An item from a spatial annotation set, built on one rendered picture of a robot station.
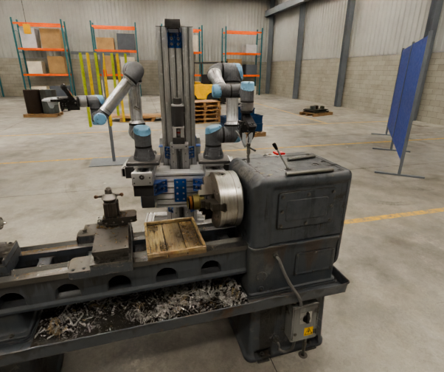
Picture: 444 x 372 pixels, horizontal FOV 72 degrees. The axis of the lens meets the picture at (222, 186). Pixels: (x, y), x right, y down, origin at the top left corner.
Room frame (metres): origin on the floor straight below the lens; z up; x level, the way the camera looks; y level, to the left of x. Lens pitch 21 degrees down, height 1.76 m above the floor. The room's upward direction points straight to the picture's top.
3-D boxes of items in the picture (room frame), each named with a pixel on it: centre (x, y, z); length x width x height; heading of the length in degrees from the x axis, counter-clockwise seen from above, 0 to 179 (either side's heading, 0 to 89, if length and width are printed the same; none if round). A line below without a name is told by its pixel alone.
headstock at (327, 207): (1.70, -0.38, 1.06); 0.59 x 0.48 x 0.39; 106
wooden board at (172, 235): (1.49, 0.27, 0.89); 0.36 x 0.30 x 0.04; 16
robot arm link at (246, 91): (1.76, -0.14, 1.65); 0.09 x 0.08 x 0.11; 9
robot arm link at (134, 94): (2.22, 0.62, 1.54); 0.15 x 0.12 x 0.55; 28
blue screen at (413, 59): (7.09, -4.02, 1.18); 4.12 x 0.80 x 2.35; 156
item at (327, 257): (1.70, -0.38, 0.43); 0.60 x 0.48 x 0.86; 106
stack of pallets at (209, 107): (11.21, 0.78, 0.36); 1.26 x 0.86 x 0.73; 116
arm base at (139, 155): (2.11, 0.56, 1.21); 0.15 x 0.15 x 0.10
